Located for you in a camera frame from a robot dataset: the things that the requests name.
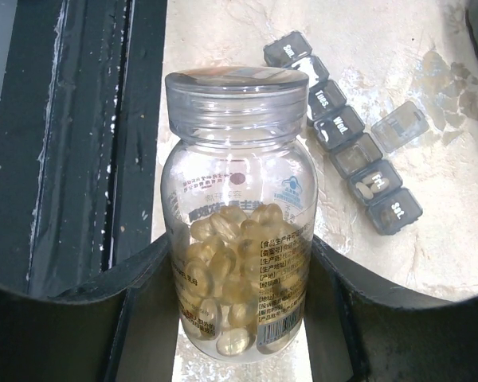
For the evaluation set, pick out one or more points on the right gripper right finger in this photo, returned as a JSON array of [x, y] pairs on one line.
[[362, 327]]

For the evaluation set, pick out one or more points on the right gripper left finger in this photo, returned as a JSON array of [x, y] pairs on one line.
[[121, 325]]

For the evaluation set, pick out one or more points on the grey weekly pill organizer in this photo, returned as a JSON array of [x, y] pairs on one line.
[[357, 153]]

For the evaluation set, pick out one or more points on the clear pill bottle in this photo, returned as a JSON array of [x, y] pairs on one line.
[[239, 210]]

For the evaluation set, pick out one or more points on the clear bottle lid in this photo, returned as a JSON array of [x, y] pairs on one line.
[[236, 105]]

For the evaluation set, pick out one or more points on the black base frame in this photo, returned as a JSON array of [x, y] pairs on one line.
[[80, 90]]

